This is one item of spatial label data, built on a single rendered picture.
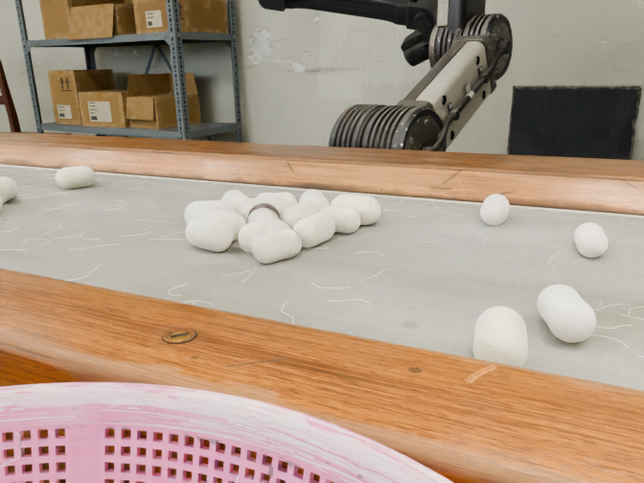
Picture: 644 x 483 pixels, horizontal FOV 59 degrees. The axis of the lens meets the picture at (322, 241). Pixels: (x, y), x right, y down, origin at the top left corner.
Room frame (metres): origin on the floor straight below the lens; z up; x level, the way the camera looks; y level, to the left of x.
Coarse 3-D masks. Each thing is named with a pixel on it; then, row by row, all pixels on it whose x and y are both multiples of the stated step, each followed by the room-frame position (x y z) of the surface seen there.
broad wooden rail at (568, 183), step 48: (0, 144) 0.74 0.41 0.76; (48, 144) 0.71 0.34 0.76; (96, 144) 0.70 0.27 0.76; (144, 144) 0.69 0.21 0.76; (192, 144) 0.68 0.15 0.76; (240, 144) 0.67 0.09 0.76; (384, 192) 0.49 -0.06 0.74; (432, 192) 0.48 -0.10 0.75; (480, 192) 0.46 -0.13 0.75; (528, 192) 0.45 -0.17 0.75; (576, 192) 0.44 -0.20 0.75; (624, 192) 0.42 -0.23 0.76
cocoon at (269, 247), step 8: (272, 232) 0.33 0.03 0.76; (280, 232) 0.33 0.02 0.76; (288, 232) 0.33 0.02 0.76; (296, 232) 0.33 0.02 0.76; (256, 240) 0.32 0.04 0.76; (264, 240) 0.32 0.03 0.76; (272, 240) 0.32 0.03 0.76; (280, 240) 0.32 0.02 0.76; (288, 240) 0.32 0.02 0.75; (296, 240) 0.33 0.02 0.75; (256, 248) 0.32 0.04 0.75; (264, 248) 0.31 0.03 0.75; (272, 248) 0.31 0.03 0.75; (280, 248) 0.32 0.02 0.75; (288, 248) 0.32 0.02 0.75; (296, 248) 0.33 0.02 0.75; (256, 256) 0.32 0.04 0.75; (264, 256) 0.31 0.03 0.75; (272, 256) 0.31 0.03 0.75; (280, 256) 0.32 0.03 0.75; (288, 256) 0.32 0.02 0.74
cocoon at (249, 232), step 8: (248, 224) 0.34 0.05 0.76; (256, 224) 0.34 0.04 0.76; (264, 224) 0.34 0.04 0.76; (272, 224) 0.34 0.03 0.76; (280, 224) 0.34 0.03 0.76; (240, 232) 0.34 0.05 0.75; (248, 232) 0.34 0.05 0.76; (256, 232) 0.34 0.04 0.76; (264, 232) 0.34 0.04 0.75; (240, 240) 0.34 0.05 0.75; (248, 240) 0.33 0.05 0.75; (248, 248) 0.34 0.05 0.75
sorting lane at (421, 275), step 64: (64, 192) 0.54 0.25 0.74; (128, 192) 0.53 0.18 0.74; (192, 192) 0.53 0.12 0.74; (256, 192) 0.52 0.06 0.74; (0, 256) 0.35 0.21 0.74; (64, 256) 0.34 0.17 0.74; (128, 256) 0.34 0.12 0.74; (192, 256) 0.34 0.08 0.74; (320, 256) 0.33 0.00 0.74; (384, 256) 0.33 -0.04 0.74; (448, 256) 0.33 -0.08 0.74; (512, 256) 0.33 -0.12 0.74; (576, 256) 0.32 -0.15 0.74; (640, 256) 0.32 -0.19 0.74; (320, 320) 0.24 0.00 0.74; (384, 320) 0.24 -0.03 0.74; (448, 320) 0.24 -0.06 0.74; (640, 320) 0.23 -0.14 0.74; (640, 384) 0.18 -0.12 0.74
